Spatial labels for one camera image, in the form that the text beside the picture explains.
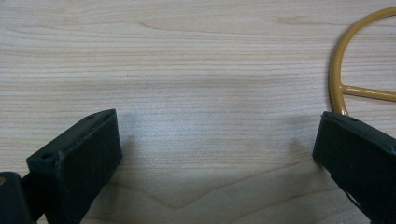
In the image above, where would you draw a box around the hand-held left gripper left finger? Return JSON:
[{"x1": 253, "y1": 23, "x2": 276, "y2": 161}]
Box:
[{"x1": 20, "y1": 108, "x2": 123, "y2": 224}]

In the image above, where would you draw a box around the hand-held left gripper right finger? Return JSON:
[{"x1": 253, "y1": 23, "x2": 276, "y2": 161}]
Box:
[{"x1": 312, "y1": 111, "x2": 396, "y2": 224}]

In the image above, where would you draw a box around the yellow metal wire rack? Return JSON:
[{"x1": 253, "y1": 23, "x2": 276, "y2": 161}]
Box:
[{"x1": 328, "y1": 7, "x2": 396, "y2": 117}]

